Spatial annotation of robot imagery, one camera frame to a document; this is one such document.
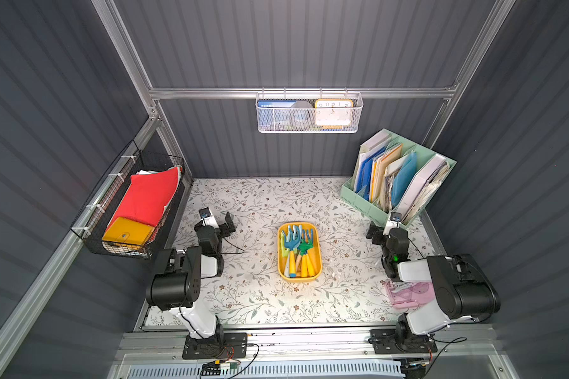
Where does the yellow pouch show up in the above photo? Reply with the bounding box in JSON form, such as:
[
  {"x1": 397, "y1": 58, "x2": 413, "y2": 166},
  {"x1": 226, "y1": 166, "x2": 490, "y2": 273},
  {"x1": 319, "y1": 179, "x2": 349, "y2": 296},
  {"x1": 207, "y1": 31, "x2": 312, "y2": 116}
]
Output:
[{"x1": 102, "y1": 217, "x2": 154, "y2": 246}]

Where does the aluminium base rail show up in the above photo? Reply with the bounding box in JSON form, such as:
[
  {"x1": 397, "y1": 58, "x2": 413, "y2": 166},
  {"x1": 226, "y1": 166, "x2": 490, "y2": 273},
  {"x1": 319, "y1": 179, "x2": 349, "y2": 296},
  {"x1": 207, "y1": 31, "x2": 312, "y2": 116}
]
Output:
[{"x1": 115, "y1": 323, "x2": 501, "y2": 362}]

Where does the blue box in basket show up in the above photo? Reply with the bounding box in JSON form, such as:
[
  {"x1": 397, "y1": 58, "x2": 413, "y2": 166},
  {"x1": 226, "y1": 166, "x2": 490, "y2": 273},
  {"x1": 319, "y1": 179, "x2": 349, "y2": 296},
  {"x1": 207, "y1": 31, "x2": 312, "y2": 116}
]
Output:
[{"x1": 256, "y1": 99, "x2": 296, "y2": 132}]

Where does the black wire side basket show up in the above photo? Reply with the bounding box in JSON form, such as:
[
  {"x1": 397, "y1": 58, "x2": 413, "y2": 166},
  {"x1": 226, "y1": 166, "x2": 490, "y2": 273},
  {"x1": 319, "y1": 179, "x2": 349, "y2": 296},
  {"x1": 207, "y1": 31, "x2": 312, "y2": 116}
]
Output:
[{"x1": 70, "y1": 142, "x2": 187, "y2": 258}]

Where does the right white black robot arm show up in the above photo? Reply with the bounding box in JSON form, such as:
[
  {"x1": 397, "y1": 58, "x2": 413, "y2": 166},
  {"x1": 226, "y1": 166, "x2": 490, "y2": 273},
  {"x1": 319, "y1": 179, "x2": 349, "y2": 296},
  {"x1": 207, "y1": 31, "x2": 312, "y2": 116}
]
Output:
[{"x1": 366, "y1": 213, "x2": 501, "y2": 342}]

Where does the teal folder in organizer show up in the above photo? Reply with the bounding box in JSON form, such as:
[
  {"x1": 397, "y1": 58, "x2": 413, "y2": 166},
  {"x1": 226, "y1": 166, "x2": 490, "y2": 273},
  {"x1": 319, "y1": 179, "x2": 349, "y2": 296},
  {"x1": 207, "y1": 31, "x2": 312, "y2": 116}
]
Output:
[{"x1": 391, "y1": 151, "x2": 417, "y2": 208}]

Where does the mint green file organizer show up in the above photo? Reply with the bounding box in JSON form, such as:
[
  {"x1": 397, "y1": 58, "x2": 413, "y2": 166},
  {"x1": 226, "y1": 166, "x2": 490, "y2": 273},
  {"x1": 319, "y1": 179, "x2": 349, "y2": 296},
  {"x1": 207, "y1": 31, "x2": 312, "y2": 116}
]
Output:
[{"x1": 341, "y1": 129, "x2": 457, "y2": 227}]

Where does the lime green rake wooden handle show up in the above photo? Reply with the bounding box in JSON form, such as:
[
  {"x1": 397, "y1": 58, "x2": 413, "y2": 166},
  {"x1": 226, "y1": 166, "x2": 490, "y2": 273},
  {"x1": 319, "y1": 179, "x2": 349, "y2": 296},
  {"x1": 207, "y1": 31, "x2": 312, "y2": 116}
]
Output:
[{"x1": 279, "y1": 231, "x2": 289, "y2": 259}]

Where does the white wire wall basket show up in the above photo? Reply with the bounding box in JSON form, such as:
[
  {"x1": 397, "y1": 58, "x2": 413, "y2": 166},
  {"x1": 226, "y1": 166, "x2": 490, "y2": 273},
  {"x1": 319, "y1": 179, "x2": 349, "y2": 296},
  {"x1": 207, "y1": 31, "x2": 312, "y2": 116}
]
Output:
[{"x1": 255, "y1": 90, "x2": 364, "y2": 134}]

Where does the yellow plastic storage box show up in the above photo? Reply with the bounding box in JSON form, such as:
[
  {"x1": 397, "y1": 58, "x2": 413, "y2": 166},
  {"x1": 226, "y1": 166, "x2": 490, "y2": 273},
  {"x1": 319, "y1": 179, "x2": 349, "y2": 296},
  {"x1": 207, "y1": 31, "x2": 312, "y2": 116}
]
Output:
[{"x1": 277, "y1": 222, "x2": 323, "y2": 283}]

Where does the pink plastic case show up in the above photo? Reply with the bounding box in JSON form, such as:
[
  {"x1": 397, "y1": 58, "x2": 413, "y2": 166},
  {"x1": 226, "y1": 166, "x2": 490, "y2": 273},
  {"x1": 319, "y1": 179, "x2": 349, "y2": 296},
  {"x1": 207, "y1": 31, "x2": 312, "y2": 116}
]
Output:
[{"x1": 385, "y1": 281, "x2": 436, "y2": 309}]

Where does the red folder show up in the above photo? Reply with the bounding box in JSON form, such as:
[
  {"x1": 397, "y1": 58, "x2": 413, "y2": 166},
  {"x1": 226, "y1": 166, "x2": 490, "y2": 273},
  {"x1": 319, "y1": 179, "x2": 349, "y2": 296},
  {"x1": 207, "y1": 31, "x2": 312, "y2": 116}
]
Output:
[{"x1": 108, "y1": 166, "x2": 183, "y2": 227}]

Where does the yellow white clock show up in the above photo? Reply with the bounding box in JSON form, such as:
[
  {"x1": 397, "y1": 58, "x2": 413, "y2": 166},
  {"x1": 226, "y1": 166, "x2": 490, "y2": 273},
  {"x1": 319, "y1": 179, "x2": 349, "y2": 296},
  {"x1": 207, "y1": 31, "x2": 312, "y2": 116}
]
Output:
[{"x1": 315, "y1": 99, "x2": 354, "y2": 128}]

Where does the grey tape roll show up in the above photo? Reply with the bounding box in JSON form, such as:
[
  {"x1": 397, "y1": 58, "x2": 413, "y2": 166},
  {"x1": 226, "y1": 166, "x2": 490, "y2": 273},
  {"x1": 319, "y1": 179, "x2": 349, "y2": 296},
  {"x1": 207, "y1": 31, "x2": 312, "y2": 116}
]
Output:
[{"x1": 289, "y1": 100, "x2": 315, "y2": 129}]

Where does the blue folder in organizer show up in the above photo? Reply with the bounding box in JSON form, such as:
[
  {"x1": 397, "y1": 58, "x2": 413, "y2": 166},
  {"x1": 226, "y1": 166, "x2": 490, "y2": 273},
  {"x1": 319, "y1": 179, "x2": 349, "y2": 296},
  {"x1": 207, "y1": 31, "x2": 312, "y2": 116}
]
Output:
[{"x1": 354, "y1": 145, "x2": 386, "y2": 200}]

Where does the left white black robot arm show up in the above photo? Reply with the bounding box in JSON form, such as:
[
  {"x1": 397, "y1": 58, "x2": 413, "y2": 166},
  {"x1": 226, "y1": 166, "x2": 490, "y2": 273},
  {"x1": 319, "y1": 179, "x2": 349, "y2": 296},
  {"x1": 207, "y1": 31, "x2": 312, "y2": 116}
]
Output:
[{"x1": 145, "y1": 208, "x2": 236, "y2": 344}]

